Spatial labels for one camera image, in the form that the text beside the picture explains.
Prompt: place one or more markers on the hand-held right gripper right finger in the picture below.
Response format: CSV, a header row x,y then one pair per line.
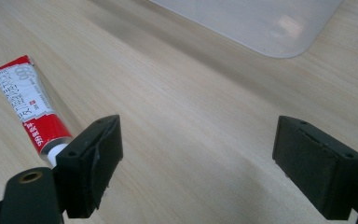
x,y
317,174

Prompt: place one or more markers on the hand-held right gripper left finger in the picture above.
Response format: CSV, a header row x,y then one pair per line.
x,y
87,168

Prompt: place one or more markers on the red and white ointment tube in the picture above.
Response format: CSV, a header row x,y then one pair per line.
x,y
31,102

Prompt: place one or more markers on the translucent white plastic container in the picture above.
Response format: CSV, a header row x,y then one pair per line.
x,y
258,25

